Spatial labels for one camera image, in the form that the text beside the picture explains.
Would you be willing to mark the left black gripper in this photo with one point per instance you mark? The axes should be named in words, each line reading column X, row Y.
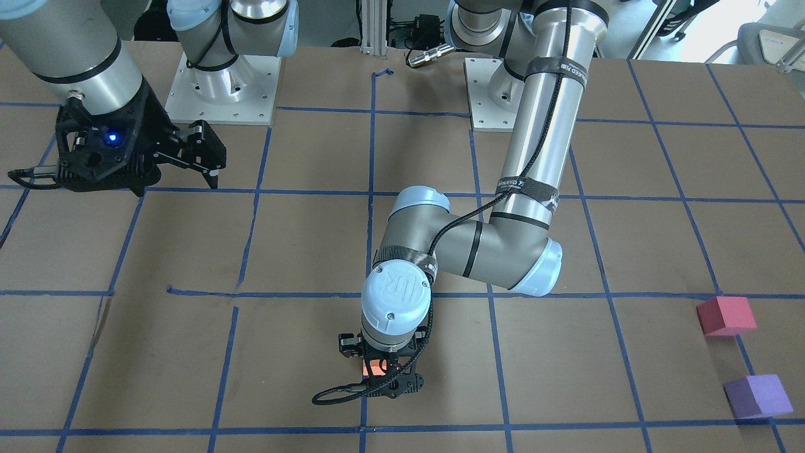
column 347, row 343

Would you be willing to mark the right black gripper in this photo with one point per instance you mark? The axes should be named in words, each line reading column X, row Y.
column 153, row 133

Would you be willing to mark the orange foam cube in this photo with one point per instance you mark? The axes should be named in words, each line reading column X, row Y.
column 375, row 368

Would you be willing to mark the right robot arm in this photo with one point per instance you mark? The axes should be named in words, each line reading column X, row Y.
column 73, row 47

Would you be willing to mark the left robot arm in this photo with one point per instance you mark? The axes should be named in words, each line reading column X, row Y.
column 549, row 45

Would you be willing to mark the black power box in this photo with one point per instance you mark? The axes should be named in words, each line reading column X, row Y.
column 426, row 30

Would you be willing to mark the red foam cube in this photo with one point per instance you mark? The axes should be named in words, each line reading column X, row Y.
column 726, row 316

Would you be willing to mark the purple foam cube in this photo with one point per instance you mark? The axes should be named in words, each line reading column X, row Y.
column 758, row 396

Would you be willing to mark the grey office chair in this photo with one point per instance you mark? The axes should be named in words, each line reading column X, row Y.
column 759, row 43

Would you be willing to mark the aluminium frame post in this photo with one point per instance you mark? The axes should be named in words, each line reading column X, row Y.
column 373, row 24

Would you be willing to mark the silver cable connector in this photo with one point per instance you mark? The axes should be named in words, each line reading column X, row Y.
column 428, row 56

